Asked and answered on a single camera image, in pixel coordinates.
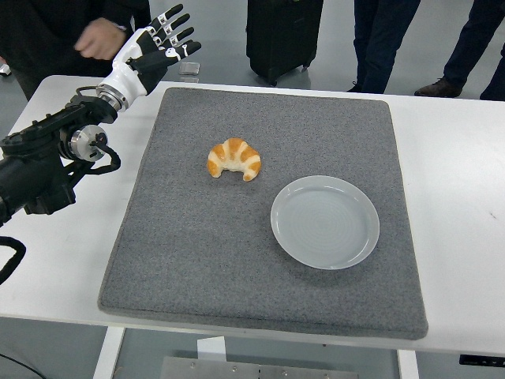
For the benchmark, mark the black suitcase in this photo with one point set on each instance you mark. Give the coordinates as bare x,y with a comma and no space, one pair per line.
280,39

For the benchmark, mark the person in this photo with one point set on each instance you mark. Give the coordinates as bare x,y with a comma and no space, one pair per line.
473,31
378,39
39,31

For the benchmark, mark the metal floor socket cover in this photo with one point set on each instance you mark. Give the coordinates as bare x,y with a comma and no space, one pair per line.
189,69

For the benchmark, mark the grey felt mat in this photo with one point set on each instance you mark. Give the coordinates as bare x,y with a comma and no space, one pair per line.
236,276

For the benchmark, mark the person's hand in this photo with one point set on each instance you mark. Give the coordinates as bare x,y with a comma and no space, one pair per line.
100,39

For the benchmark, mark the golden croissant bread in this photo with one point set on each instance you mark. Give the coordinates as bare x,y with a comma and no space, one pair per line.
233,152

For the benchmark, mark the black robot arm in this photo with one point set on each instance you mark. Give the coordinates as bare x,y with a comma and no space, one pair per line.
35,158

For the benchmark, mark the black table control panel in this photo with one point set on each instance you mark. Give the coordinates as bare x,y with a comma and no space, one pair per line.
483,359

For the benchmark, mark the grey metal plate with screws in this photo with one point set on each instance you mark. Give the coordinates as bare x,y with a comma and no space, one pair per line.
252,369

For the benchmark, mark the grey round plate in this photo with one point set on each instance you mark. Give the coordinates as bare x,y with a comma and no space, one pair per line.
324,223

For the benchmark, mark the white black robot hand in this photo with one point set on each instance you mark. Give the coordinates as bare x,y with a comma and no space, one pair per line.
130,75

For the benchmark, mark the white table leg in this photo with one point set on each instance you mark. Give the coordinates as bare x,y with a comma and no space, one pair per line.
106,355
407,365

